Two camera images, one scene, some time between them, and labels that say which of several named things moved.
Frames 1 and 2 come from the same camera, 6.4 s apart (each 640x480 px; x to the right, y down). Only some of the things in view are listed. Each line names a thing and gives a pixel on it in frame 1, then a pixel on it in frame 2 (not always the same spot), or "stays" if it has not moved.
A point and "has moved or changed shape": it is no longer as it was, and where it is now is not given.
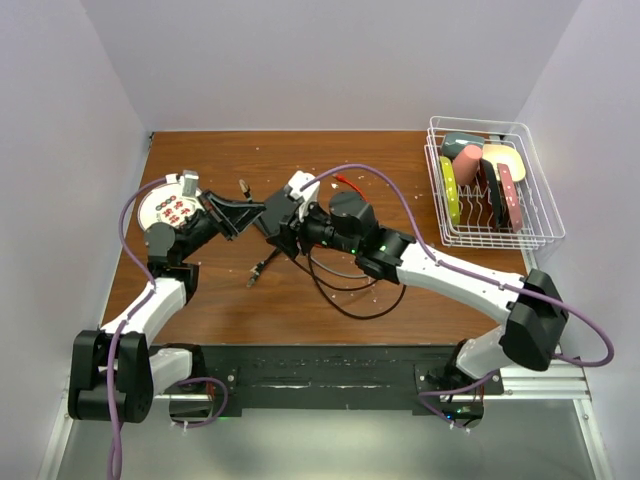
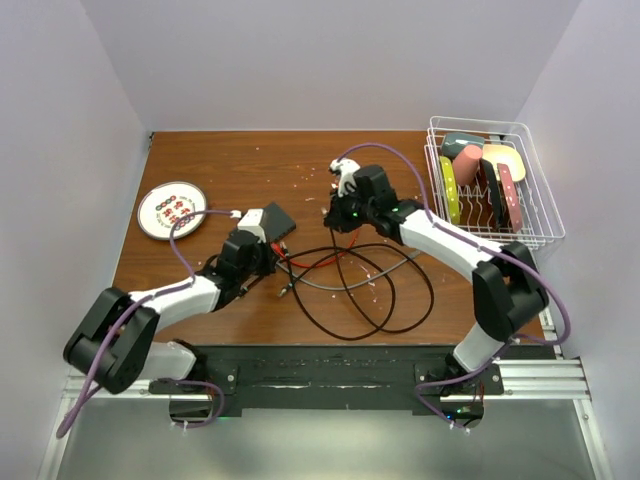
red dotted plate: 511,198 stays
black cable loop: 257,270 to 346,287
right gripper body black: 317,228 to 351,212
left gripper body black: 205,224 to 261,262
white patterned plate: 166,203 stays
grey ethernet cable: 337,272 has moved or changed shape
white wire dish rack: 490,188 stays
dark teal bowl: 456,142 stays
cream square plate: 508,155 stays
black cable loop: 246,188 has moved or changed shape
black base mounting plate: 425,378 stays
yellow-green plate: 449,182 stays
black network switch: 277,206 has moved or changed shape
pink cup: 465,164 stays
